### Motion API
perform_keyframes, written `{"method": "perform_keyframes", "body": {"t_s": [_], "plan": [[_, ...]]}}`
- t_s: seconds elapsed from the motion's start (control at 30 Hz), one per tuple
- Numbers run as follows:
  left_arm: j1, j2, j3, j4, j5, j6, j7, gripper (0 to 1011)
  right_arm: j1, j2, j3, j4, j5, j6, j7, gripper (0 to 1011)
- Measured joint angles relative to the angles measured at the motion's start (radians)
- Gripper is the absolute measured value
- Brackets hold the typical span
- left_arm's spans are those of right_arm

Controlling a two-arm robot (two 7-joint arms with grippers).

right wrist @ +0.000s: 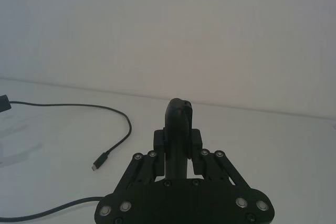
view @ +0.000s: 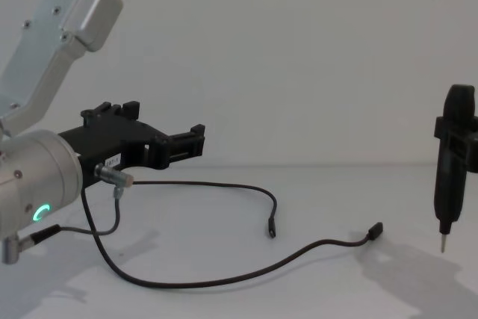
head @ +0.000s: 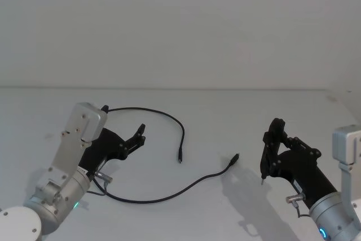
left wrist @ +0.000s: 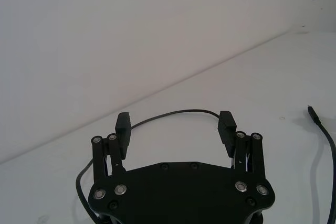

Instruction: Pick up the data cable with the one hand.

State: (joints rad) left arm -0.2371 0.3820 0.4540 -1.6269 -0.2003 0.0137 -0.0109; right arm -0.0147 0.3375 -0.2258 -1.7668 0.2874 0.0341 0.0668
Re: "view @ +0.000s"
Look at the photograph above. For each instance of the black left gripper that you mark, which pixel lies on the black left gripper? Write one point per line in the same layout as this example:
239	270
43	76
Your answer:
112	139

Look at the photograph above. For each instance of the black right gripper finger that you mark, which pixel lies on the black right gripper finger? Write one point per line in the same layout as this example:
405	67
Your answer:
468	151

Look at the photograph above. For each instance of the black electric screwdriver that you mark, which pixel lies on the black electric screwdriver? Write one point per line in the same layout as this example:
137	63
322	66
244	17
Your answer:
452	192

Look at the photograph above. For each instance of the white table cloth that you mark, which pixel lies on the white table cloth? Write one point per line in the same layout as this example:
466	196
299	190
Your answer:
261	296

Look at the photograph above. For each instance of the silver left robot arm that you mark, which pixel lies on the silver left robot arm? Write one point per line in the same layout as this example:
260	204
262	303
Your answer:
37	169

